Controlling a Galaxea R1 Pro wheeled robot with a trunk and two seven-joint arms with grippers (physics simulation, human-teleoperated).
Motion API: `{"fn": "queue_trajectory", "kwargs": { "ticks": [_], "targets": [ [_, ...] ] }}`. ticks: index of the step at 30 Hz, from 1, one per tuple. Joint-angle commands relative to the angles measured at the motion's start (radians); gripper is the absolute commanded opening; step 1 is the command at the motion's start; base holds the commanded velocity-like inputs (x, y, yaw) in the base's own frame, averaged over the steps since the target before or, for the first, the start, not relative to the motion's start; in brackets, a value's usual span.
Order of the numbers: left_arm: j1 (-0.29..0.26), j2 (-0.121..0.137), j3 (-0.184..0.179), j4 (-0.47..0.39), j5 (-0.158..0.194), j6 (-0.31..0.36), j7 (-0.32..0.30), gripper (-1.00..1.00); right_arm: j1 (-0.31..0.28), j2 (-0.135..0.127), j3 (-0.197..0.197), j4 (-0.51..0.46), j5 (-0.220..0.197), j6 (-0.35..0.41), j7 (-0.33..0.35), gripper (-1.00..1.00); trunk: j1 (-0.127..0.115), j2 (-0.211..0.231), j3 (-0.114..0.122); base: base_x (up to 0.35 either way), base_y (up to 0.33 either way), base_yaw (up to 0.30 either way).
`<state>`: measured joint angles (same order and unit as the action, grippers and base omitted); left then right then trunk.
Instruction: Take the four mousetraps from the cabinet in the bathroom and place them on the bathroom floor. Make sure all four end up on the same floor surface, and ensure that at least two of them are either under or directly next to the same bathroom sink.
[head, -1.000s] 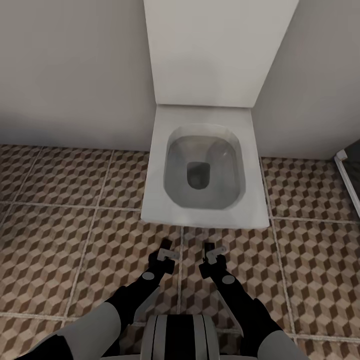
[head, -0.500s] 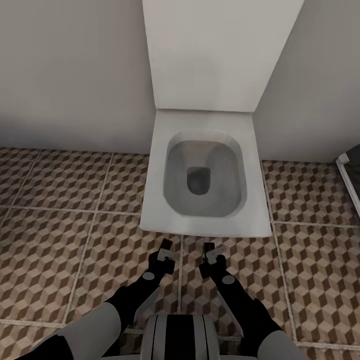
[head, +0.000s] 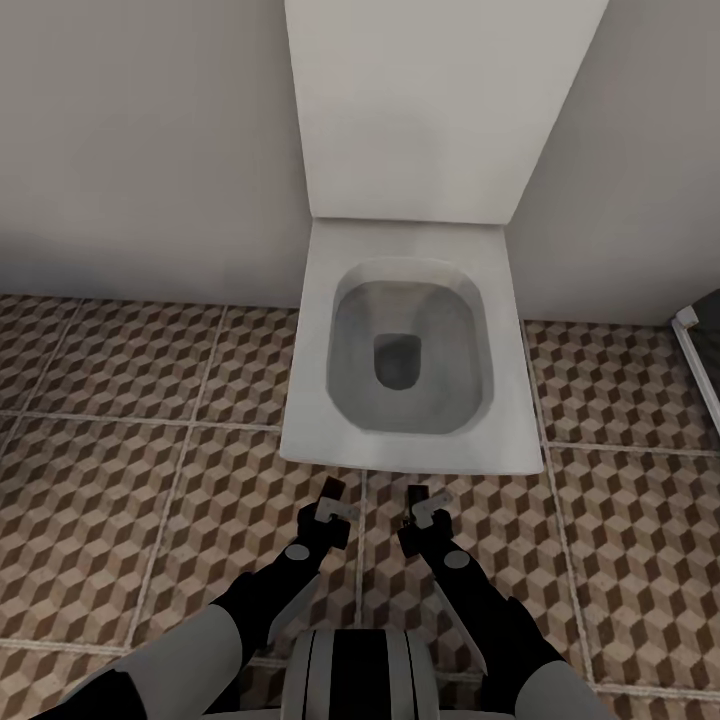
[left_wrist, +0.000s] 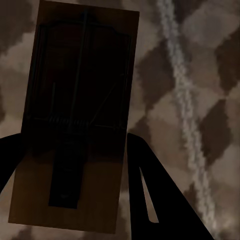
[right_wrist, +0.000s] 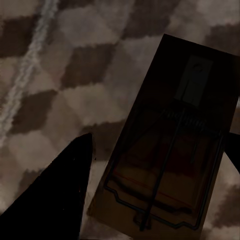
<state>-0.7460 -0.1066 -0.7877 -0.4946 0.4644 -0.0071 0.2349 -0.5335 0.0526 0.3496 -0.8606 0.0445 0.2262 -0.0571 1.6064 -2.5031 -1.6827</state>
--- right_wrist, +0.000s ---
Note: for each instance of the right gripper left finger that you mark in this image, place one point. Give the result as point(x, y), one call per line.
point(51, 208)

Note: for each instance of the mousetrap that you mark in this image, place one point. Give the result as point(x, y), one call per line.
point(159, 180)

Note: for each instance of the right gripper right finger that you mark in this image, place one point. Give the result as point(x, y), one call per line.
point(232, 149)

